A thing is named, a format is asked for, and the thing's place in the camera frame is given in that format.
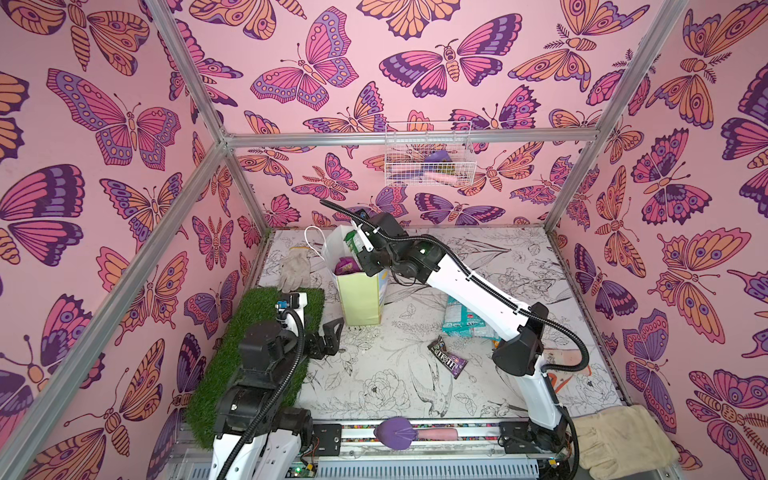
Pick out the beige leather glove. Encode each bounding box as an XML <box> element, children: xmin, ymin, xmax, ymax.
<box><xmin>573</xmin><ymin>405</ymin><xmax>679</xmax><ymax>479</ymax></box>

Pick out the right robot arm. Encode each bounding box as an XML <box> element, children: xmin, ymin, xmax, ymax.
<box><xmin>320</xmin><ymin>200</ymin><xmax>590</xmax><ymax>458</ymax></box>

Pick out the green artificial grass mat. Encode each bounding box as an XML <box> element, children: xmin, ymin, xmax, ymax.
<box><xmin>185</xmin><ymin>287</ymin><xmax>295</xmax><ymax>450</ymax></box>

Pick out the teal mint candy bag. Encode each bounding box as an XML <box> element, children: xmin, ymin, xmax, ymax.
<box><xmin>442</xmin><ymin>297</ymin><xmax>500</xmax><ymax>341</ymax></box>

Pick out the white paper bag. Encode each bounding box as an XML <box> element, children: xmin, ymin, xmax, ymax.
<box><xmin>304</xmin><ymin>225</ymin><xmax>389</xmax><ymax>327</ymax></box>

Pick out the dark M&M's chocolate packet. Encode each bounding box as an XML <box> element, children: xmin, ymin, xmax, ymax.
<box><xmin>428</xmin><ymin>337</ymin><xmax>467</xmax><ymax>379</ymax></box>

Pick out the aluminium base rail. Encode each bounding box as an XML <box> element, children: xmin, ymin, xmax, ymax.
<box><xmin>161</xmin><ymin>419</ymin><xmax>577</xmax><ymax>480</ymax></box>

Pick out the white wire basket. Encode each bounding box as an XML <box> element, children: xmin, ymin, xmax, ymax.
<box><xmin>382</xmin><ymin>127</ymin><xmax>477</xmax><ymax>188</ymax></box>

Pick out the purple trowel pink handle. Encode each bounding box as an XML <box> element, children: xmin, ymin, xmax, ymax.
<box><xmin>373</xmin><ymin>417</ymin><xmax>459</xmax><ymax>451</ymax></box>

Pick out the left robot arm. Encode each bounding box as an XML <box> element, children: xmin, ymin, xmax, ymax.
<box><xmin>209</xmin><ymin>292</ymin><xmax>345</xmax><ymax>479</ymax></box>

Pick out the red coated garden glove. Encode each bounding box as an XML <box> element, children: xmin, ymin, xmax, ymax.
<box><xmin>542</xmin><ymin>347</ymin><xmax>592</xmax><ymax>394</ymax></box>

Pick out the purple grape gummy bag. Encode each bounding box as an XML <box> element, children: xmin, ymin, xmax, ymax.
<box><xmin>334</xmin><ymin>256</ymin><xmax>361</xmax><ymax>276</ymax></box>

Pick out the purple tool in basket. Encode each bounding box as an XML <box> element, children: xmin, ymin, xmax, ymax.
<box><xmin>424</xmin><ymin>150</ymin><xmax>453</xmax><ymax>164</ymax></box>

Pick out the green rainbow snack bag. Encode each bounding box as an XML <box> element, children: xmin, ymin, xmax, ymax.
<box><xmin>344</xmin><ymin>230</ymin><xmax>366</xmax><ymax>255</ymax></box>

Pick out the grey work glove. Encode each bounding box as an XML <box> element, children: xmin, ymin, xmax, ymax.
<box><xmin>278</xmin><ymin>247</ymin><xmax>311</xmax><ymax>293</ymax></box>

